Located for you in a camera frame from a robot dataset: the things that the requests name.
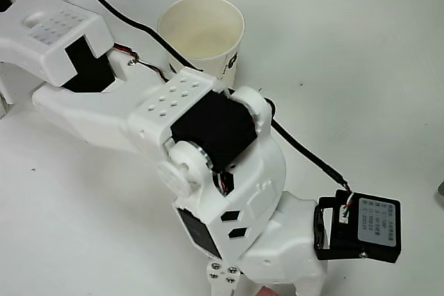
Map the flower-print paper cup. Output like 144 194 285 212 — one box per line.
156 0 246 89

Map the black camera box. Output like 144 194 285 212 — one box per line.
313 188 404 264

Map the red servo wire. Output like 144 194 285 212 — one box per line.
112 44 175 85

